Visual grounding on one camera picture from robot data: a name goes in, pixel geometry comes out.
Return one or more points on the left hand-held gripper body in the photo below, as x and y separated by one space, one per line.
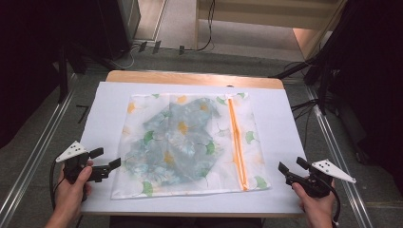
73 150

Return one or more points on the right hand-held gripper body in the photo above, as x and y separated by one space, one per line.
316 185

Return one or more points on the floral mesh laundry bag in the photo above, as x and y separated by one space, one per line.
250 120

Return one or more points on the person's right hand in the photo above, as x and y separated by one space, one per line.
318 209

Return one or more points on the person's left hand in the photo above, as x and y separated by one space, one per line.
71 196

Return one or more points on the white table cover sheet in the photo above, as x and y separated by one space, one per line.
278 126

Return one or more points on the blue-green tie-dye garment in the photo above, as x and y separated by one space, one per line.
177 142

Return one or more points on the black metal stand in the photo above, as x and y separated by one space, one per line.
63 76
323 85

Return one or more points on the person's dark lap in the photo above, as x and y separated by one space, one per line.
187 222

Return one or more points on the black curtain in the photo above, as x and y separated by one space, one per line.
370 79
28 47

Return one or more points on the grey cabinet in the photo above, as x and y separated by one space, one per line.
130 19

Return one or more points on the light wooden shelf unit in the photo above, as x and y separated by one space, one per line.
253 19

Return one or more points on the metal floor rail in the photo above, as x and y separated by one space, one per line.
335 152
34 158

